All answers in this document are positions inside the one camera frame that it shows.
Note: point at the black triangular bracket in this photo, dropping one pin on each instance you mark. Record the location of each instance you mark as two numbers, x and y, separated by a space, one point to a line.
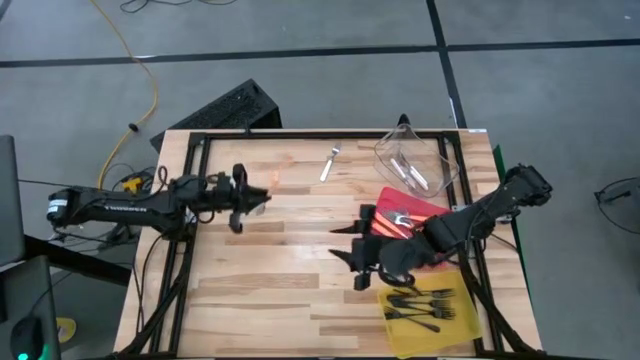
403 122

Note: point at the yellow round sticker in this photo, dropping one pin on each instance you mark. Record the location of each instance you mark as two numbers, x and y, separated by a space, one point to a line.
67 330

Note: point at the clear plastic bin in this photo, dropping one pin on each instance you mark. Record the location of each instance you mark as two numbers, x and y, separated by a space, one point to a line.
390 145

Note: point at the yellow plastic bin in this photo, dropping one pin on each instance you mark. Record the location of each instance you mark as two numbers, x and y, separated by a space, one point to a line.
435 340

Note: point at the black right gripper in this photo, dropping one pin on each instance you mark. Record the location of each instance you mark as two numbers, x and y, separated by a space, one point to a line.
395 255

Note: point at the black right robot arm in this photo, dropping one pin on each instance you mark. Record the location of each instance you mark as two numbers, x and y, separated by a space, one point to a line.
490 210

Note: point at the dark desk surface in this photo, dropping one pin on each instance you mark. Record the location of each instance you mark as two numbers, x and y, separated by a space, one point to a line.
20 290

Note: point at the black computer mouse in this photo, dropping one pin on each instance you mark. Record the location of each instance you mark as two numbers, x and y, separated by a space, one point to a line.
27 340

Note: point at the pink plastic bin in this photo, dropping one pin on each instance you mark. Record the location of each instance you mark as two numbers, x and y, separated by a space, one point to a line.
400 200

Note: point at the dark grey panel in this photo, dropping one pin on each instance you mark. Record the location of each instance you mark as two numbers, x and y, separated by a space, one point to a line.
11 200

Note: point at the black floor beam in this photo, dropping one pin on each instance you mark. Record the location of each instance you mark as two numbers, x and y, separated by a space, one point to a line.
75 261

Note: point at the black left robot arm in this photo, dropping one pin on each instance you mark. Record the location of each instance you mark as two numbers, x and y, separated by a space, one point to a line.
130 205

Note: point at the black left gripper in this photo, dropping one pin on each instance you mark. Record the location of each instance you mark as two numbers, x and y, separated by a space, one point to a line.
232 192

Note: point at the black perforated case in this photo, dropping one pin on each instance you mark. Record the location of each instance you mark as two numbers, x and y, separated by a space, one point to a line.
225 110

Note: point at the black table frame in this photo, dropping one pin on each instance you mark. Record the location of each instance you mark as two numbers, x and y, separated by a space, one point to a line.
300 135

